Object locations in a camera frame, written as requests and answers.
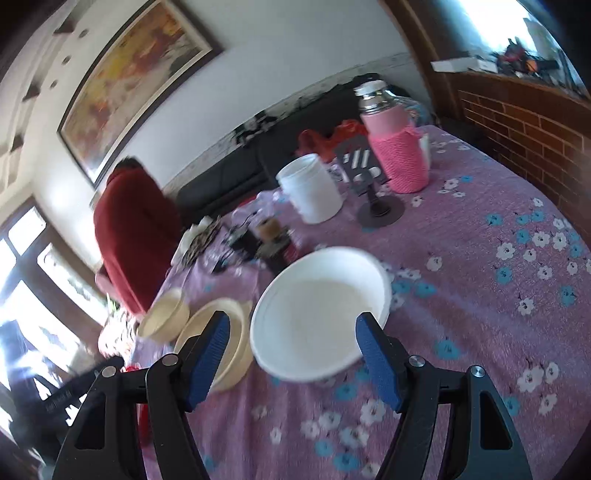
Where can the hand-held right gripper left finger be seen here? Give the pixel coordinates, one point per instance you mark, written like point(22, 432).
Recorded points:
point(210, 360)

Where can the white plastic bucket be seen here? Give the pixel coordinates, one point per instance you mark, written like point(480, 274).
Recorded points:
point(309, 194)

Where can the flat white box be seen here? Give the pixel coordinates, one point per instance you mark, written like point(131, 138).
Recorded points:
point(461, 65)

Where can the cream plate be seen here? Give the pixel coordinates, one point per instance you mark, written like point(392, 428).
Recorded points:
point(238, 337)

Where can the tangled dark tools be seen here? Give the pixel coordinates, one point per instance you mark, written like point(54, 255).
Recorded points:
point(526, 60)

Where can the framed painting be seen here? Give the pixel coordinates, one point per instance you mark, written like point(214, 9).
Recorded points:
point(129, 83)

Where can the beige tape roll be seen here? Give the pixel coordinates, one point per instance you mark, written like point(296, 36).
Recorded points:
point(269, 228)

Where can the white bowl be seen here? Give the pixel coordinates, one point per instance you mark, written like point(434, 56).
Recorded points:
point(314, 314)

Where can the red plastic bag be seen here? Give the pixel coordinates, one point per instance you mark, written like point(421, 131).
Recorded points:
point(318, 141)

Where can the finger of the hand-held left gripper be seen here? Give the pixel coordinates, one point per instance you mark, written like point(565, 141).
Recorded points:
point(90, 374)

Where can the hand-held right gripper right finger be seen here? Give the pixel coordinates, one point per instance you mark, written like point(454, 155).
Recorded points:
point(378, 360)

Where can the black round tin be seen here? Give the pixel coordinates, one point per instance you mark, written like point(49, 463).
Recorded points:
point(284, 257)

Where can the brick counter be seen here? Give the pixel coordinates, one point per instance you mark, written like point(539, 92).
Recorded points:
point(521, 138)

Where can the bright window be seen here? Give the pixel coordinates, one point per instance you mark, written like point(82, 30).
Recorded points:
point(27, 295)

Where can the black sofa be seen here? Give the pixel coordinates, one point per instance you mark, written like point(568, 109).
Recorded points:
point(231, 175)

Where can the leopard print cloth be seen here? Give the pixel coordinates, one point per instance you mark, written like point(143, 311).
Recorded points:
point(198, 242)

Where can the purple floral tablecloth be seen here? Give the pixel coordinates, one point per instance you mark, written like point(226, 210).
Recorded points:
point(461, 277)

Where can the pink knitted thermos flask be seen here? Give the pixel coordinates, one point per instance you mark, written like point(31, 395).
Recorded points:
point(397, 152)

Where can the cream bowl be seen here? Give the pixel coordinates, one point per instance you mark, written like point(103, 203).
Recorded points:
point(161, 316)

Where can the black phone stand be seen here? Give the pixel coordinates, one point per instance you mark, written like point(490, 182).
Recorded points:
point(381, 214)

